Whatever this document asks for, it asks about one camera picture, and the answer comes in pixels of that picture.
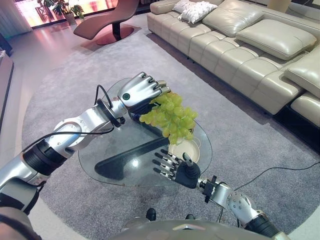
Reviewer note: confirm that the beige leather sofa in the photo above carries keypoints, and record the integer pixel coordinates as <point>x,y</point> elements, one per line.
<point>212,50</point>

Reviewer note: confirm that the white furry pillow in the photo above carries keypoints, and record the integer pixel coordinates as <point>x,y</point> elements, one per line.
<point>181,5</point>
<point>197,11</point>

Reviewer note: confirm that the left robot hand silver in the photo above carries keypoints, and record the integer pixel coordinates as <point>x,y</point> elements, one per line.
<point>138,87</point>

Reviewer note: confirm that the green grape bunch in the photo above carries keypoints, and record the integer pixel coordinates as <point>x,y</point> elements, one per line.
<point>172,117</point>

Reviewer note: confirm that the green potted plant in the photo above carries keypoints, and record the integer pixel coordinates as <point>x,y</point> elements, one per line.
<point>70,17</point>

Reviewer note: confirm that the left robot foot dark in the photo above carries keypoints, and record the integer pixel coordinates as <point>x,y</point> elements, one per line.
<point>151,214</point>

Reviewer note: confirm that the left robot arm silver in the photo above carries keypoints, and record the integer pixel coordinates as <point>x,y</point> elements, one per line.
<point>70,132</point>

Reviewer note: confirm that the brown lounge chair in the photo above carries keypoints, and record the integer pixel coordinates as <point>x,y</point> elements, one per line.
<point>110,17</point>

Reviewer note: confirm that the grey rug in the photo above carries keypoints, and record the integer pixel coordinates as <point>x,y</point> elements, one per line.
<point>237,120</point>

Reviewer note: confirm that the white curtain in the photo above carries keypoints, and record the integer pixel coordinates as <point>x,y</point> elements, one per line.
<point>13,17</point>

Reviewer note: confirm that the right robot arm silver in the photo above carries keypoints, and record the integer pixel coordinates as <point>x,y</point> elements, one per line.
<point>237,202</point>

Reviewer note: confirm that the robot torso silver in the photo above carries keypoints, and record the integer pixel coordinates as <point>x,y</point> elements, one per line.
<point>190,231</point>

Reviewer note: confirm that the right robot foot dark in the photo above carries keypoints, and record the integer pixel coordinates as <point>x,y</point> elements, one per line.
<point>190,217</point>

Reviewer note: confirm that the glass coffee table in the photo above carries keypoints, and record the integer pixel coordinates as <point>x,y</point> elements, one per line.
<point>140,160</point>

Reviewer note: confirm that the dark table base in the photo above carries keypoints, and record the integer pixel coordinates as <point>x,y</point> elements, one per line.
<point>130,157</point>

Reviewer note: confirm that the cream round plate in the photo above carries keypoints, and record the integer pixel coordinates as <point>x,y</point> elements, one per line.
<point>185,150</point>

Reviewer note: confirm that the right robot hand black-tipped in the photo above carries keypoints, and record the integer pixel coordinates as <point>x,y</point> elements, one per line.
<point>186,175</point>

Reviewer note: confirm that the beige leather cushion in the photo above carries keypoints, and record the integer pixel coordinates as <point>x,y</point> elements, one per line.
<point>277,38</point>
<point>232,17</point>
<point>307,72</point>

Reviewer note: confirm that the beige cylindrical stand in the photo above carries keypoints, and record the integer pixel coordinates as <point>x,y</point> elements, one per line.
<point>281,5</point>

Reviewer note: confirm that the robot foot dark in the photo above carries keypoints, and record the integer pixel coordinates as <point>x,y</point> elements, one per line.
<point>190,217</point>
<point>151,214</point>

